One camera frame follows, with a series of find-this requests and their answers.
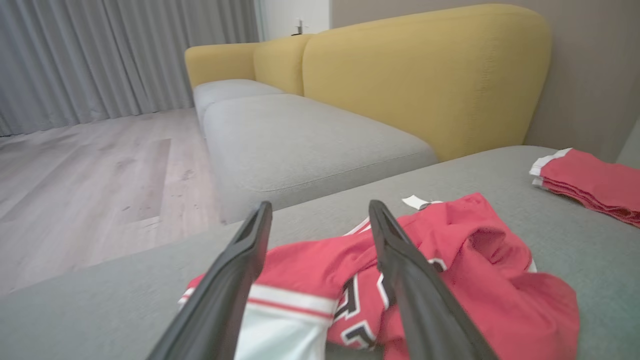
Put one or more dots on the large yellow sofa backrest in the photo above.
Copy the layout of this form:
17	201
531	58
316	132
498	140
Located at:
425	80

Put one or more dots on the red basketball jersey number 23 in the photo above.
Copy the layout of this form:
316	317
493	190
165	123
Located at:
500	300

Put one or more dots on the red shorts with white stripe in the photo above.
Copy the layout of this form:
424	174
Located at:
590	185

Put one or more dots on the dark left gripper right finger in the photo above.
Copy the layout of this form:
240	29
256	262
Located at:
425	310

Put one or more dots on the yellow sofa armrest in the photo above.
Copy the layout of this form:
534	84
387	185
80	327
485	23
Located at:
220	62

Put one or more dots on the short grey sofa seat cushion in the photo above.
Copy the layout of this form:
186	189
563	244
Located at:
230	90

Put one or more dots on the grey pleated curtain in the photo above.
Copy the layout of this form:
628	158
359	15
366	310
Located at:
100	50

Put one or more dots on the narrow yellow sofa backrest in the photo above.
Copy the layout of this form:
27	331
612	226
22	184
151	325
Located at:
280	65

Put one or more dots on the small white background fixture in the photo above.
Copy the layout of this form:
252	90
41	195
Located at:
299	27

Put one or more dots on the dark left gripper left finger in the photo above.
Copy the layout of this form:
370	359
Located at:
220	300

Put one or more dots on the grey upholstered cushion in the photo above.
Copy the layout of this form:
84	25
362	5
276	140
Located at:
631	147

